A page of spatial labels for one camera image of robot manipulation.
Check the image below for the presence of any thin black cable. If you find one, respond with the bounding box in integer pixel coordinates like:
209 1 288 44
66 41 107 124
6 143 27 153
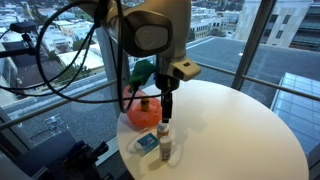
0 28 98 98

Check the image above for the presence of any dark blue black stand equipment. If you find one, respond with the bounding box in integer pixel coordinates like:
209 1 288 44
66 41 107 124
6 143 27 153
13 129 111 180

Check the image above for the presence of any orange plastic bag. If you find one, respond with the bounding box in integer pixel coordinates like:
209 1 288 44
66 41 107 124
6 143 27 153
122 84 163 130

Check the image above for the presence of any beige wrist camera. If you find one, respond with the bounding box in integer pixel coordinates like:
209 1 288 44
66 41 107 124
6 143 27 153
166 56 203 83

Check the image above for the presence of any green cloth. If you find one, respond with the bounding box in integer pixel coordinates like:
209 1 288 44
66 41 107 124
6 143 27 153
128 59 158 93

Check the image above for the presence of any grey window handrail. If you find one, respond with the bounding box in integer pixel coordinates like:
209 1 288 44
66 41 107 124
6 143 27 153
194 61 320 102
0 78 120 131

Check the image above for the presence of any black camera on stand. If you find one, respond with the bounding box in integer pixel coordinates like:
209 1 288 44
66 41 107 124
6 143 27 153
9 20 38 35

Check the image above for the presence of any thick black cable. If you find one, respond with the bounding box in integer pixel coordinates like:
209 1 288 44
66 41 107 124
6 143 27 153
34 0 168 114

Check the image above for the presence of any yellow-lid dark bottle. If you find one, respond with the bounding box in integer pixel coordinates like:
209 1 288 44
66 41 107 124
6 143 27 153
139 98 151 113

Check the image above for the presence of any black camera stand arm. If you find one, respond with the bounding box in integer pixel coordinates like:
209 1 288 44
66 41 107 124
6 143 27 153
0 32 38 60

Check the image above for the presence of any blue and white box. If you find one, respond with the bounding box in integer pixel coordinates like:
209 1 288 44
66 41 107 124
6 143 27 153
133 132 160 158

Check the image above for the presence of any white bottle with blue label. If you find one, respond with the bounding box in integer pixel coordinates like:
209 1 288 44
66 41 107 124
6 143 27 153
159 134 173 163

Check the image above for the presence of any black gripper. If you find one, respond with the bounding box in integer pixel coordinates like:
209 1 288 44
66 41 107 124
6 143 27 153
154 72 182 124

